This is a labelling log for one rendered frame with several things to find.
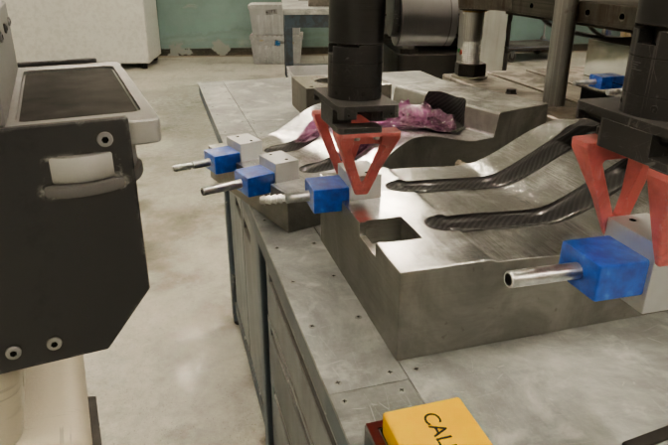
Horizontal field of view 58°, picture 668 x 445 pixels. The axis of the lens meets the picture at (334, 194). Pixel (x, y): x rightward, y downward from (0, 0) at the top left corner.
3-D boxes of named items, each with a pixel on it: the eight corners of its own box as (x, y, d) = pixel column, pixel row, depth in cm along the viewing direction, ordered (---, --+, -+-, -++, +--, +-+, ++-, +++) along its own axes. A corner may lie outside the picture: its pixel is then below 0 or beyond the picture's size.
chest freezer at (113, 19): (163, 58, 730) (155, -24, 696) (151, 69, 659) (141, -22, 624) (33, 60, 718) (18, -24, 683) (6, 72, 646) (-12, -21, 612)
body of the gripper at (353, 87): (367, 101, 70) (369, 36, 67) (400, 122, 61) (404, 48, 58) (312, 103, 68) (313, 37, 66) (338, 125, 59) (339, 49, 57)
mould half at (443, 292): (396, 362, 54) (402, 223, 49) (320, 239, 77) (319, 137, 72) (817, 282, 67) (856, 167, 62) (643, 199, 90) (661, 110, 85)
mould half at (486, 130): (288, 233, 79) (285, 153, 75) (210, 177, 99) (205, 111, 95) (540, 165, 104) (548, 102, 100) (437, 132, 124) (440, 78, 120)
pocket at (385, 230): (376, 279, 57) (377, 243, 55) (358, 254, 61) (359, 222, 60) (420, 272, 58) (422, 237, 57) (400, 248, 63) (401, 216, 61)
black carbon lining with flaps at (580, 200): (434, 253, 58) (440, 160, 55) (377, 195, 72) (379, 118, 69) (720, 214, 67) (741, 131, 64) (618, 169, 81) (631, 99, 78)
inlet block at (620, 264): (523, 334, 40) (535, 260, 38) (484, 295, 44) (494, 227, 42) (682, 308, 43) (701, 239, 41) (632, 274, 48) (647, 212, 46)
